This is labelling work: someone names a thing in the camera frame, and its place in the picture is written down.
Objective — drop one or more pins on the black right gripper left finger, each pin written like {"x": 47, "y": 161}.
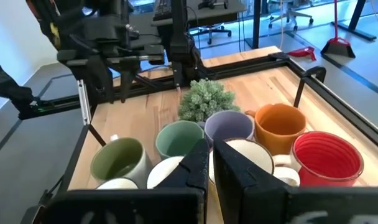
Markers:
{"x": 130, "y": 208}

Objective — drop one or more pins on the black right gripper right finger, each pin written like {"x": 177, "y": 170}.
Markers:
{"x": 285, "y": 208}

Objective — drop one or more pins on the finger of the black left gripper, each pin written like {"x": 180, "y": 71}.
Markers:
{"x": 127, "y": 79}
{"x": 177, "y": 74}

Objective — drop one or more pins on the olive green mug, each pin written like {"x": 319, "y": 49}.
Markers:
{"x": 120, "y": 161}

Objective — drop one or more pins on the cream mug brown rim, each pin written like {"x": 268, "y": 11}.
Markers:
{"x": 254, "y": 155}

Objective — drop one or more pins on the teal green mug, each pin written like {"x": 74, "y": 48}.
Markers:
{"x": 178, "y": 138}

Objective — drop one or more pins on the lavender blue mug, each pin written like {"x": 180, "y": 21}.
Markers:
{"x": 227, "y": 124}

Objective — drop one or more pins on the orange mug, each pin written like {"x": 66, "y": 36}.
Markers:
{"x": 279, "y": 127}

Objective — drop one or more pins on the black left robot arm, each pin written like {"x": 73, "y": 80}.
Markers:
{"x": 92, "y": 28}

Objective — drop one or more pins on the green succulent in grey pot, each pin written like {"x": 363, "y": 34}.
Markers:
{"x": 204, "y": 99}

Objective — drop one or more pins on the black office chair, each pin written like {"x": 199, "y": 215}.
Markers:
{"x": 211, "y": 31}

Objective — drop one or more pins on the grey desk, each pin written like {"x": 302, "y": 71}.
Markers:
{"x": 214, "y": 14}

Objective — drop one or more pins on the white office chair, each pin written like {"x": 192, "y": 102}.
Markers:
{"x": 290, "y": 14}

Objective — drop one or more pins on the red broom black bristles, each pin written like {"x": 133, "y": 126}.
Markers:
{"x": 338, "y": 48}

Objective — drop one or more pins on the black stand legs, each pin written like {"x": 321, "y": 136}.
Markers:
{"x": 357, "y": 15}

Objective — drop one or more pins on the silver metal bracket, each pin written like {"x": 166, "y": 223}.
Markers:
{"x": 84, "y": 102}

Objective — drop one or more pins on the black aluminium table frame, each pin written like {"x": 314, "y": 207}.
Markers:
{"x": 257, "y": 67}

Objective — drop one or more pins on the black desk leg post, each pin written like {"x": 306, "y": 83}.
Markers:
{"x": 256, "y": 25}

